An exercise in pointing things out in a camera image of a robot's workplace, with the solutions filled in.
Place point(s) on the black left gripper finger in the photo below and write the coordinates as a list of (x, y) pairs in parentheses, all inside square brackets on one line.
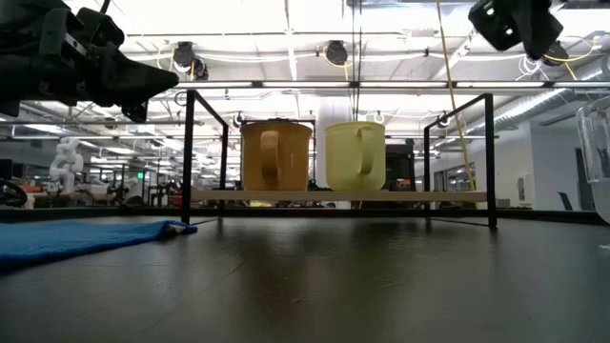
[(136, 112), (133, 83)]

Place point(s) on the orange mug with dark rim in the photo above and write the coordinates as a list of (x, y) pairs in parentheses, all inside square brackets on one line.
[(295, 157)]

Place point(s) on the pale yellow mug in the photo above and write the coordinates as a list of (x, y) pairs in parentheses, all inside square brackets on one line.
[(343, 157)]

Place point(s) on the blue cloth towel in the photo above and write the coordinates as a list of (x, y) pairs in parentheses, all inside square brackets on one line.
[(71, 238)]

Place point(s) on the clear glass cup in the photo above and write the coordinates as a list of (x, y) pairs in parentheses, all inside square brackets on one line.
[(598, 157)]

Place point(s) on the overhead led light bar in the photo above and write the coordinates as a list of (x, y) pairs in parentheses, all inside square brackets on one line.
[(405, 85)]

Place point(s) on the black cabinet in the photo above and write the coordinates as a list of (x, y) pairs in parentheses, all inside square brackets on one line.
[(399, 167)]

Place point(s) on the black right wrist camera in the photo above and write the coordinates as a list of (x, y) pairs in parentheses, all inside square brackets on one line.
[(495, 24)]

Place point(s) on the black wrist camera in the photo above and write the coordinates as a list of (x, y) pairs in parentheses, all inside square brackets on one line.
[(102, 28), (495, 24)]

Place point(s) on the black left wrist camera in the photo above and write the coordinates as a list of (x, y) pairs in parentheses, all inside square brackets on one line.
[(102, 28)]

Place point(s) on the wooden shelf with black frame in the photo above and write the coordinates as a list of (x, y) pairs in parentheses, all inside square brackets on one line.
[(333, 195)]

